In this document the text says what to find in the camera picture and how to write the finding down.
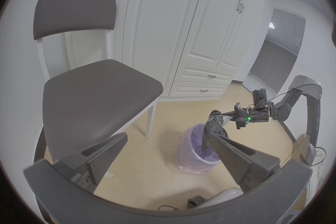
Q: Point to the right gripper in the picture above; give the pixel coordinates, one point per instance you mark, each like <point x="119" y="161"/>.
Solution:
<point x="258" y="115"/>

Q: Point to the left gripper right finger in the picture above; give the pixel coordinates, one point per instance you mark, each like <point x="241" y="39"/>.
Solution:
<point x="236" y="160"/>

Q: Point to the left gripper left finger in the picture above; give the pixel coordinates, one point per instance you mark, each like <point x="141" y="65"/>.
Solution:
<point x="102" y="160"/>

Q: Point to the purple plastic bag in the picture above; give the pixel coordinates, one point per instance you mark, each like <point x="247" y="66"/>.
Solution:
<point x="189" y="162"/>

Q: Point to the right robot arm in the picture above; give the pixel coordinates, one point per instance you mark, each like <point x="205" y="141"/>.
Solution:
<point x="312" y="112"/>

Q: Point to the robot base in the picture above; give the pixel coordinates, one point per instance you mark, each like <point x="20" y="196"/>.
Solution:
<point x="225" y="195"/>

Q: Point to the grey seat white chair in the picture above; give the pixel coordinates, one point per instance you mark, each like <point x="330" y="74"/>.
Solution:
<point x="99" y="97"/>

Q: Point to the grey curtain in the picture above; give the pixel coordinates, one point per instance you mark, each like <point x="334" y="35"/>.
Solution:
<point x="275" y="65"/>

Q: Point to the ceiling light panel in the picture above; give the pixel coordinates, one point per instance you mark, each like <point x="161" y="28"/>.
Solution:
<point x="272" y="25"/>

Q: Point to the white wardrobe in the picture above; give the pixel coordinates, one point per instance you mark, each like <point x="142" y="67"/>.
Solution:
<point x="162" y="20"/>

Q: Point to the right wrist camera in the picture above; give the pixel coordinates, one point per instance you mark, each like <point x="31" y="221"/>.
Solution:
<point x="241" y="123"/>

